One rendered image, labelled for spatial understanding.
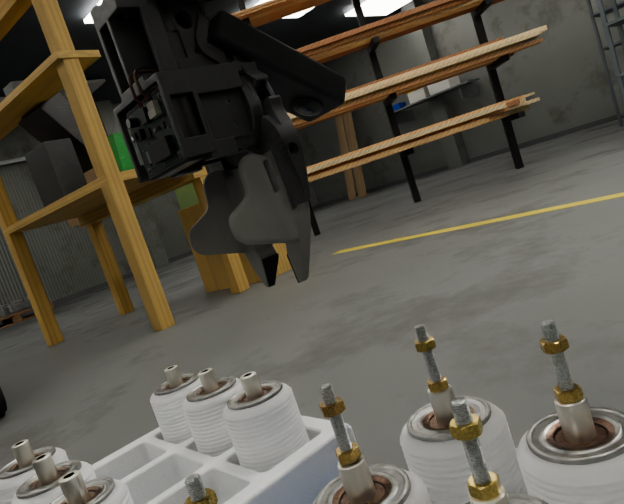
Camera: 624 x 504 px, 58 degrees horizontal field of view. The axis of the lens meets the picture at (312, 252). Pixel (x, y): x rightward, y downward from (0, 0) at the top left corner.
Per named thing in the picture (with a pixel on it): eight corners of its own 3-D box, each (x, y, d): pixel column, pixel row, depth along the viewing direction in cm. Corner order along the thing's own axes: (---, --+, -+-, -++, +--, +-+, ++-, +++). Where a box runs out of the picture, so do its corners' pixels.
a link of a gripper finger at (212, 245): (199, 305, 42) (164, 183, 40) (260, 278, 45) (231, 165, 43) (221, 309, 39) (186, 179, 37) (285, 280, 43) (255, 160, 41)
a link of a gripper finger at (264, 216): (248, 306, 37) (191, 176, 37) (313, 275, 40) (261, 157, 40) (273, 297, 34) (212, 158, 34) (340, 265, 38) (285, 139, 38)
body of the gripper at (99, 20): (141, 194, 39) (78, 21, 38) (240, 167, 44) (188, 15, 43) (192, 167, 33) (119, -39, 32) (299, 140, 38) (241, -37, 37)
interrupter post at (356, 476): (348, 513, 42) (334, 472, 41) (348, 495, 44) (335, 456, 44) (379, 504, 42) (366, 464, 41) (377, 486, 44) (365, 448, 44)
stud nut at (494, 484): (464, 495, 34) (460, 482, 34) (481, 479, 35) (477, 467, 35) (491, 504, 32) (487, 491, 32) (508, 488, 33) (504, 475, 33)
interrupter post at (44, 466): (58, 474, 70) (48, 450, 70) (63, 478, 68) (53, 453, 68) (38, 485, 68) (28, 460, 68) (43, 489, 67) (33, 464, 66)
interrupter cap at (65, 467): (72, 459, 74) (70, 455, 73) (90, 470, 68) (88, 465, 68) (11, 493, 69) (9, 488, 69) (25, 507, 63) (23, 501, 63)
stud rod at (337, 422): (364, 477, 42) (332, 384, 41) (352, 482, 42) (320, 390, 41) (360, 471, 43) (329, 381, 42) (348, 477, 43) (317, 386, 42)
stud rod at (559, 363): (567, 421, 41) (538, 325, 40) (569, 414, 42) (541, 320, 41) (581, 421, 40) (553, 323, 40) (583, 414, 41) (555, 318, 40)
